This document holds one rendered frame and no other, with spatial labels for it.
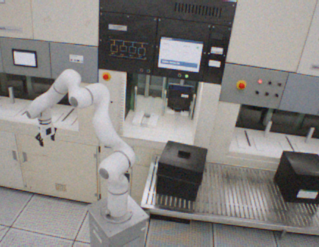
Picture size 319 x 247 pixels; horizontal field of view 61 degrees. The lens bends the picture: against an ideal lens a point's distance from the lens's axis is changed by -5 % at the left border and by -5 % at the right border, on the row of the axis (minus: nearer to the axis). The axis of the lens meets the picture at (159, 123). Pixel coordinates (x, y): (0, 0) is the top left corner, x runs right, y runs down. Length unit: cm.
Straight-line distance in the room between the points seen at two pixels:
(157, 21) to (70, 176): 155
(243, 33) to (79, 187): 191
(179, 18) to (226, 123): 83
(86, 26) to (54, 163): 126
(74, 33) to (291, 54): 148
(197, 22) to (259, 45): 44
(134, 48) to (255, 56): 82
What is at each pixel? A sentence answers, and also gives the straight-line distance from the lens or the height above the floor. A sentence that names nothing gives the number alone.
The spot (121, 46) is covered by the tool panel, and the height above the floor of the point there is 158.
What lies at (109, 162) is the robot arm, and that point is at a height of 118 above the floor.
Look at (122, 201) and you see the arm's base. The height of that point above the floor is 89.
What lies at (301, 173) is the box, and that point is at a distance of 202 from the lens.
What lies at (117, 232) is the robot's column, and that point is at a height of 76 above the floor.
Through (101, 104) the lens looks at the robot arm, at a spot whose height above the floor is 142.
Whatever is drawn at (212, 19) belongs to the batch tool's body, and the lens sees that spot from 191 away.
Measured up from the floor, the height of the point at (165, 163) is 101.
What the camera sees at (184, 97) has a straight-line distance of 260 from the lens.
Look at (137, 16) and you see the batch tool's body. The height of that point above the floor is 179.
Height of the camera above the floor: 204
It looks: 28 degrees down
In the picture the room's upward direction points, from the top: 6 degrees clockwise
